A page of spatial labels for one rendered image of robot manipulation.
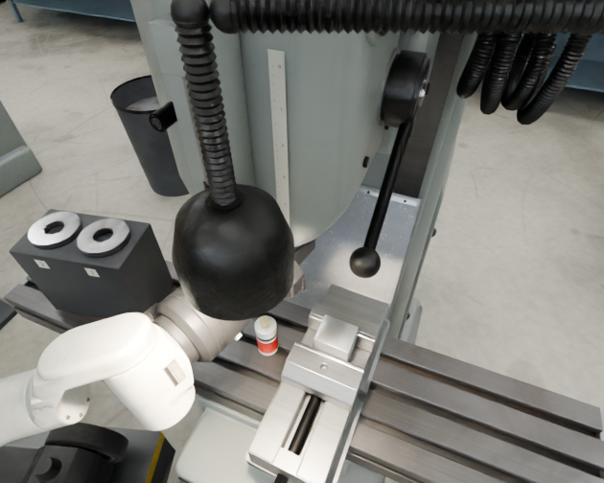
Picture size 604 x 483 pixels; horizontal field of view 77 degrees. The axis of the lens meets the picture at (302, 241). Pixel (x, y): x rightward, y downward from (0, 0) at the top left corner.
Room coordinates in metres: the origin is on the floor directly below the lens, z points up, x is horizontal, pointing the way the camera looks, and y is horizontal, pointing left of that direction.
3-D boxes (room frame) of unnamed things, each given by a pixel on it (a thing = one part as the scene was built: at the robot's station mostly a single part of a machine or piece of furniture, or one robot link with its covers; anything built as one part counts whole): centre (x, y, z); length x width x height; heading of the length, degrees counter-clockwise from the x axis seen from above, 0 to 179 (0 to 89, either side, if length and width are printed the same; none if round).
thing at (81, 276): (0.50, 0.41, 1.03); 0.22 x 0.12 x 0.20; 79
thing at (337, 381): (0.28, -0.03, 1.02); 0.12 x 0.06 x 0.04; 66
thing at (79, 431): (0.32, 0.58, 0.50); 0.20 x 0.05 x 0.20; 85
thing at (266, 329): (0.38, 0.07, 0.98); 0.04 x 0.04 x 0.11
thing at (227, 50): (0.26, 0.07, 1.45); 0.04 x 0.04 x 0.21; 68
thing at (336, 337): (0.33, -0.06, 1.03); 0.06 x 0.05 x 0.06; 66
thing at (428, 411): (0.38, 0.07, 0.89); 1.24 x 0.23 x 0.08; 68
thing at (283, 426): (0.30, -0.04, 0.98); 0.35 x 0.15 x 0.11; 156
